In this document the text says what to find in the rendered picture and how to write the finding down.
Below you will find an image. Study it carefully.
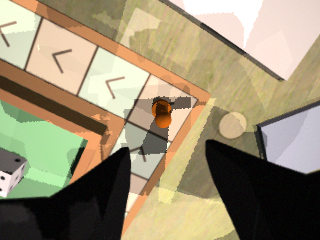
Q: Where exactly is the light grey flat bar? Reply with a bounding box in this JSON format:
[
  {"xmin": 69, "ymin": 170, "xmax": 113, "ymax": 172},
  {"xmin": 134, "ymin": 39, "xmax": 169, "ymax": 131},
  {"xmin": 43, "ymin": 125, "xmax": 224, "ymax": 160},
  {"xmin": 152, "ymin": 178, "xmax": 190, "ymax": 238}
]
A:
[{"xmin": 257, "ymin": 101, "xmax": 320, "ymax": 173}]

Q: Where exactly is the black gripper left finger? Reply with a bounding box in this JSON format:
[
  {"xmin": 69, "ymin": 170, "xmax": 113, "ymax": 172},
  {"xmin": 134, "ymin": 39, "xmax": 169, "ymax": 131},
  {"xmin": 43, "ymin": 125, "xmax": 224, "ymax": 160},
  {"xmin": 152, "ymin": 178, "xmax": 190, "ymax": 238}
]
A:
[{"xmin": 0, "ymin": 147, "xmax": 131, "ymax": 240}]

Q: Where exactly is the orange game pawn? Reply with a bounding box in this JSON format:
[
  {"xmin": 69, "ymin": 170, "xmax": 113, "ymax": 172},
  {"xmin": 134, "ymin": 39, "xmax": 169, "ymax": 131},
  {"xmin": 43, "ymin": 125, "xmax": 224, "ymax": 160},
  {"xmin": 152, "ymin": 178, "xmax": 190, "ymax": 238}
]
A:
[{"xmin": 152, "ymin": 99, "xmax": 172, "ymax": 128}]

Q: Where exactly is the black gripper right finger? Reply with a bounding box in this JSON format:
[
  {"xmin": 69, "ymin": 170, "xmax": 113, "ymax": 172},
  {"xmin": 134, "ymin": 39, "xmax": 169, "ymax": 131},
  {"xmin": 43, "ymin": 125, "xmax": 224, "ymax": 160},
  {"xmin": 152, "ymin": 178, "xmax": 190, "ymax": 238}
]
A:
[{"xmin": 205, "ymin": 139, "xmax": 320, "ymax": 240}]

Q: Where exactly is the white die with black pips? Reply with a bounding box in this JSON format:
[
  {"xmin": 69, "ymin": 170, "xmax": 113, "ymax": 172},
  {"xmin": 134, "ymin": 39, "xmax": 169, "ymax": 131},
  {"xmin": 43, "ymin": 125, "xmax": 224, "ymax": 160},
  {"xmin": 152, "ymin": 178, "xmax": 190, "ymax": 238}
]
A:
[{"xmin": 0, "ymin": 149, "xmax": 27, "ymax": 197}]

